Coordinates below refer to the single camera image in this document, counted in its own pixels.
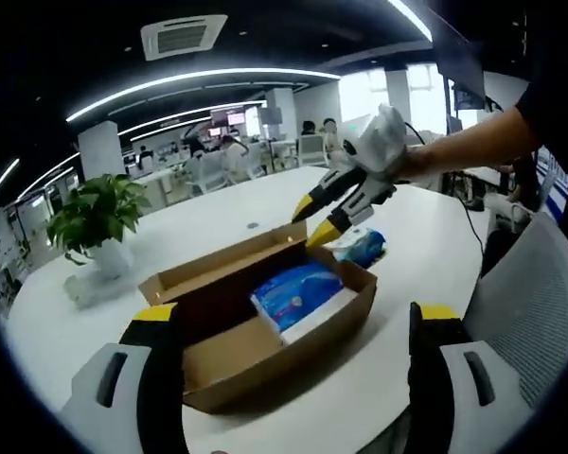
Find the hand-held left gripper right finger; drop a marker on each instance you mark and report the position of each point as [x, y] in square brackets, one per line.
[431, 378]

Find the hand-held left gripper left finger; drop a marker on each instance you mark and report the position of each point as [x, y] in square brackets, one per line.
[161, 378]

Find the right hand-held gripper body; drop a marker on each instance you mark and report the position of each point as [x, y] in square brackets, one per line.
[378, 142]

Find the blue white wet wipes pack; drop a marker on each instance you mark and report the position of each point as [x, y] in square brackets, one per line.
[364, 246]

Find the brown cardboard shoe box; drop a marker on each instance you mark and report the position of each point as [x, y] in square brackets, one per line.
[246, 364]

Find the blue soft pack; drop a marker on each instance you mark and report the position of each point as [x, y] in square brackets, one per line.
[298, 293]

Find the row of white office chairs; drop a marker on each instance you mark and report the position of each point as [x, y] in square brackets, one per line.
[246, 163]

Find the clear plastic cup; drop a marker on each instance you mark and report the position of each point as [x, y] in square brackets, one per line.
[87, 291]

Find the black hanging screen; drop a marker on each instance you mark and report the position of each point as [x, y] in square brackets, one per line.
[461, 57]

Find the grey mesh office chair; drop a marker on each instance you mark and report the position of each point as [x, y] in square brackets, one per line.
[530, 307]

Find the curved ceiling light strip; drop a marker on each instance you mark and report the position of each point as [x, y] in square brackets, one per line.
[194, 76]

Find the green potted plant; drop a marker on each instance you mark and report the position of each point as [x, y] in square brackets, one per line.
[94, 213]

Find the person's dark shirt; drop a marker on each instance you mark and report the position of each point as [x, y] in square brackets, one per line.
[558, 118]

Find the ceiling air conditioner vent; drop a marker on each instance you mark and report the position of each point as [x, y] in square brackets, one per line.
[184, 37]

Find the red wall display screens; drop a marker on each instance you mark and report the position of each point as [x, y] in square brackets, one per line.
[227, 120]

